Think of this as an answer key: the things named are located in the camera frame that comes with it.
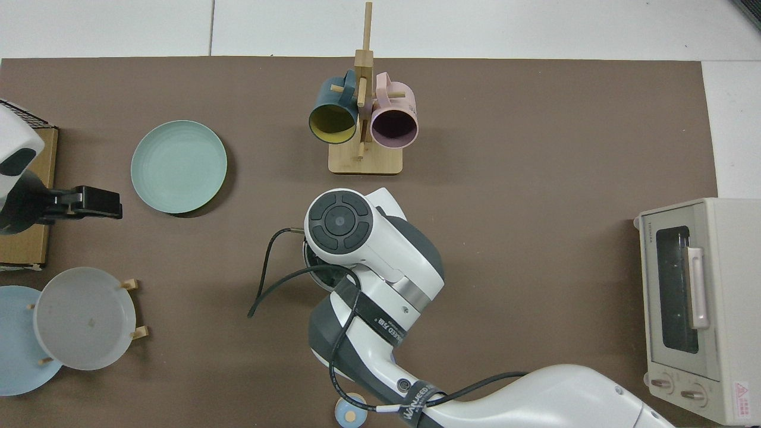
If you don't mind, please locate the light teal plate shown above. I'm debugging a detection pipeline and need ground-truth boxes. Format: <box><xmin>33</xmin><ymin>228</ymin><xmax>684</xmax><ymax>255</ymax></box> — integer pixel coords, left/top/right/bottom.
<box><xmin>130</xmin><ymin>120</ymin><xmax>228</xmax><ymax>215</ymax></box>

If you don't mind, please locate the grey plate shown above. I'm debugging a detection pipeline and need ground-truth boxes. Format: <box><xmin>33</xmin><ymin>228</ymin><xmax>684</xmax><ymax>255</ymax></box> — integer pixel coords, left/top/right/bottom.
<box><xmin>33</xmin><ymin>267</ymin><xmax>137</xmax><ymax>372</ymax></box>

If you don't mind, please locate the wooden plate rack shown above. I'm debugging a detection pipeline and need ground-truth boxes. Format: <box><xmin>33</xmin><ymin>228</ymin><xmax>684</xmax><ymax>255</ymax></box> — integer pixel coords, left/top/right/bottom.
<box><xmin>27</xmin><ymin>278</ymin><xmax>149</xmax><ymax>364</ymax></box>

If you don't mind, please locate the light blue plate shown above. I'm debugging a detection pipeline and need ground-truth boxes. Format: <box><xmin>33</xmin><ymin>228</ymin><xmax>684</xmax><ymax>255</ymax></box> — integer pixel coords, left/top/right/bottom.
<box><xmin>0</xmin><ymin>285</ymin><xmax>63</xmax><ymax>396</ymax></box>

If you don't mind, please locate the dark teal mug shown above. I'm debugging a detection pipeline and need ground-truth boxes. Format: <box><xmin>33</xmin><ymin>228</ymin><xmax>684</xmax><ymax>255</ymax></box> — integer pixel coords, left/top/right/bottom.
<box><xmin>308</xmin><ymin>70</ymin><xmax>361</xmax><ymax>145</ymax></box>

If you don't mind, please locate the wooden mug stand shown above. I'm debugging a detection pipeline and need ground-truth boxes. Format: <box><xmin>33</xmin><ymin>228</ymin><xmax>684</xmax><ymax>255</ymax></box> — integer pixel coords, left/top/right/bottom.
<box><xmin>328</xmin><ymin>1</ymin><xmax>405</xmax><ymax>176</ymax></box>

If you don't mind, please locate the pink mug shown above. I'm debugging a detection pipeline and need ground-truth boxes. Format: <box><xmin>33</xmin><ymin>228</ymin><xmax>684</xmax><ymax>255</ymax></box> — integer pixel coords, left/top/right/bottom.
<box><xmin>370</xmin><ymin>72</ymin><xmax>419</xmax><ymax>149</ymax></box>

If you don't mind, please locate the brown table cloth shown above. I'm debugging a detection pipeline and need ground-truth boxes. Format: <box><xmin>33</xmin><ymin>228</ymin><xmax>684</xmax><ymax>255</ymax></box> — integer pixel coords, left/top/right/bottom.
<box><xmin>0</xmin><ymin>56</ymin><xmax>719</xmax><ymax>428</ymax></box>

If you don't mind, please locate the pale toaster oven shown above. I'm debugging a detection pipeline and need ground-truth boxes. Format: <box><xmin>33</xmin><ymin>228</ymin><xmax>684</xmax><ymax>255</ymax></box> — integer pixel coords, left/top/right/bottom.
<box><xmin>633</xmin><ymin>198</ymin><xmax>761</xmax><ymax>427</ymax></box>

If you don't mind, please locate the wire basket with wooden floor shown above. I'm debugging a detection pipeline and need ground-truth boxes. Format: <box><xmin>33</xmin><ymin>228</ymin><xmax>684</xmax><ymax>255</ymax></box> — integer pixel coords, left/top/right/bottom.
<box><xmin>0</xmin><ymin>100</ymin><xmax>60</xmax><ymax>272</ymax></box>

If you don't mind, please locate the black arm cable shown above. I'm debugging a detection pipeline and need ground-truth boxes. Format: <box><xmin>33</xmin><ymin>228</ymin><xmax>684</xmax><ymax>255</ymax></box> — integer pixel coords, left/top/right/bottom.
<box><xmin>247</xmin><ymin>227</ymin><xmax>530</xmax><ymax>412</ymax></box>

